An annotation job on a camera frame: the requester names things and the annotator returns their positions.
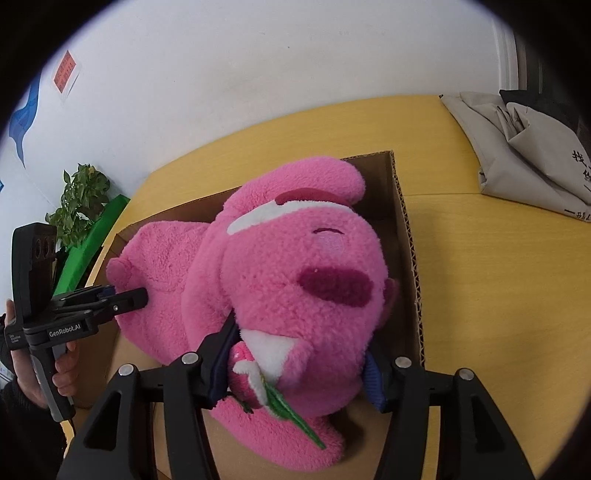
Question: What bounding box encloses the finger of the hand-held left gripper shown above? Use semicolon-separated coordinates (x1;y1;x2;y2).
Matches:
95;285;149;324

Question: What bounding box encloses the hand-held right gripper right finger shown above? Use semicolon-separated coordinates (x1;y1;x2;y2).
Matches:
361;342;536;480

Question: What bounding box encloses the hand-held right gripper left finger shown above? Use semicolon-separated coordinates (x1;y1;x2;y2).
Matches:
56;318;239;480

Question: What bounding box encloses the pink plush bear toy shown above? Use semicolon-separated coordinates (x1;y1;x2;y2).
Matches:
106;157;400;472

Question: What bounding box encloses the brown cardboard box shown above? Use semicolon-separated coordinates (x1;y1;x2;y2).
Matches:
71;148;426;480

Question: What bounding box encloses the person's left forearm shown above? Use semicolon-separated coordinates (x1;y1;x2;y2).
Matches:
0;381;70;480

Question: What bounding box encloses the yellow wooden desktop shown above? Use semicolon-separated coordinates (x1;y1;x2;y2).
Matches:
76;95;591;480

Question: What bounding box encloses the person's left hand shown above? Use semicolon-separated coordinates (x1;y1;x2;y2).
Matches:
0;299;78;409

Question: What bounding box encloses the green board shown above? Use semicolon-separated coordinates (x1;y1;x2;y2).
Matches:
52;195;132;298

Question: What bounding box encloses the green potted plant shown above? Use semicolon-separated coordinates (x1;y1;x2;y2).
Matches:
45;162;112;252

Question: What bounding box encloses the grey folded cloth bag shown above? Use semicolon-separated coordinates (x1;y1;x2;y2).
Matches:
438;91;591;222

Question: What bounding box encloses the blue wall sticker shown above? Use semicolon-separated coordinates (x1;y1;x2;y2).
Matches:
8;83;42;167

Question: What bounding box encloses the red wall notice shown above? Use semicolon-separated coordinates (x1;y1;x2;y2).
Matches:
52;50;83;97

